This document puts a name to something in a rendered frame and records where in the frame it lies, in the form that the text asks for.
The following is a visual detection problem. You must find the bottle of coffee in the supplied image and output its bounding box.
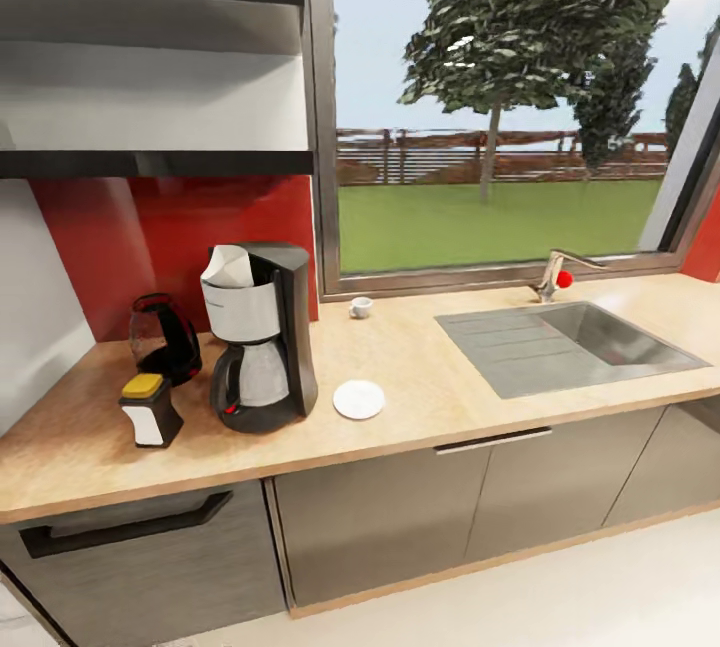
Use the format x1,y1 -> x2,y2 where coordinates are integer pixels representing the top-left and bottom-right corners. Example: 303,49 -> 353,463
118,373 -> 185,449

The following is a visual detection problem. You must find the paper coffee filter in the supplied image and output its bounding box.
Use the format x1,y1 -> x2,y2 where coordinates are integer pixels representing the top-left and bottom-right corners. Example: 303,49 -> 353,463
202,244 -> 253,290

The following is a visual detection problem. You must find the electric kettle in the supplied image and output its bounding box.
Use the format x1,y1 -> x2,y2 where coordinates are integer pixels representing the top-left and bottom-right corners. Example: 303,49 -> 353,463
129,294 -> 203,388

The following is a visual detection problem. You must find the saucer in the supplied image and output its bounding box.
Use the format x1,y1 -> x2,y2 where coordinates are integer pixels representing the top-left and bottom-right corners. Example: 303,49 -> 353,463
333,380 -> 385,418

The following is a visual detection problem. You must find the coffee cup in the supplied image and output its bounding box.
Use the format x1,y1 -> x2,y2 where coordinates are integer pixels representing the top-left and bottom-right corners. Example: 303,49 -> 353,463
349,298 -> 373,318

